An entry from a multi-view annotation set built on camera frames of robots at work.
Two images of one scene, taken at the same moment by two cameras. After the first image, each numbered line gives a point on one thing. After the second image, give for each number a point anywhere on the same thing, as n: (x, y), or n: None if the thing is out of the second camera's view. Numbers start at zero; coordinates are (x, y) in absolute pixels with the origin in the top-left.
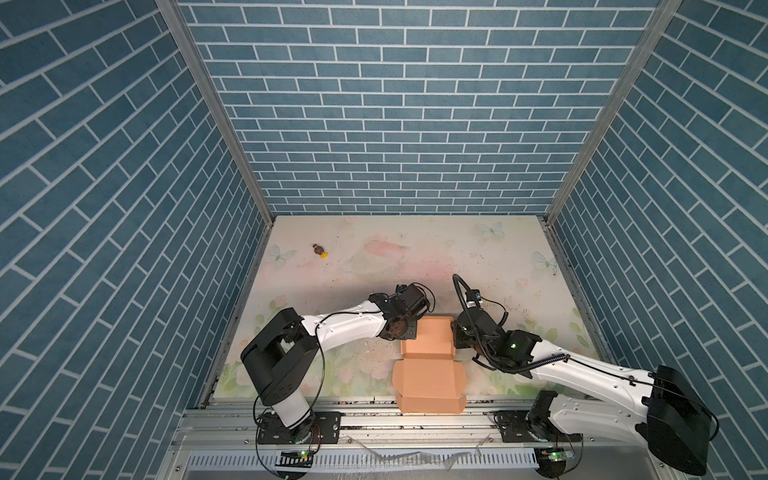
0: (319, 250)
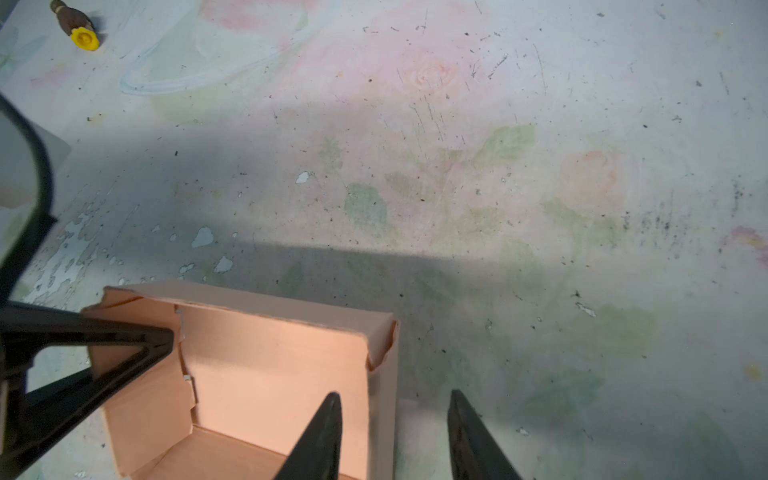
0: (77, 25)
